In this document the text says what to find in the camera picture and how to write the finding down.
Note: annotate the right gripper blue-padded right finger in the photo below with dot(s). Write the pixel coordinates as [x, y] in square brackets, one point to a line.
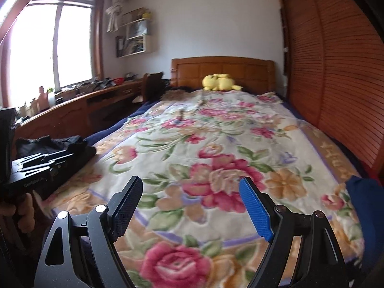
[320, 262]

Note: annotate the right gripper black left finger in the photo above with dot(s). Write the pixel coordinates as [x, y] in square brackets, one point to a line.
[79, 250]

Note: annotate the person's left hand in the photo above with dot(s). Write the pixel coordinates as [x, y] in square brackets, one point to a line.
[24, 210]

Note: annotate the black folded jacket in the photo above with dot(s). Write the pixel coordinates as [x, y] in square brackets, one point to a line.
[76, 150]

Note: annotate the long wooden desk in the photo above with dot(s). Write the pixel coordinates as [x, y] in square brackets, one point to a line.
[84, 115]

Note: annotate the floral plush blanket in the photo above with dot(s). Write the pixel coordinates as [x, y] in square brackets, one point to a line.
[191, 228]

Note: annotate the dark wooden chair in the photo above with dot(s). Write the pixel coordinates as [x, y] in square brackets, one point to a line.
[149, 88]

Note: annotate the wooden bed headboard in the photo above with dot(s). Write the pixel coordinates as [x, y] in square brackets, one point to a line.
[256, 76]

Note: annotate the yellow plush toy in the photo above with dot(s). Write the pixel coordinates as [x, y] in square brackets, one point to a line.
[219, 82]

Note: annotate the wooden louvered wardrobe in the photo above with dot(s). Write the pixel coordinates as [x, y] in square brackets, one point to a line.
[335, 67]

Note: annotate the window with wooden frame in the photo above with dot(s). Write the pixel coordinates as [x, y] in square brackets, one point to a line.
[53, 44]

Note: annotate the white wall shelf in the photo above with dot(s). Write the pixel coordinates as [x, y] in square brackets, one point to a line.
[134, 36]

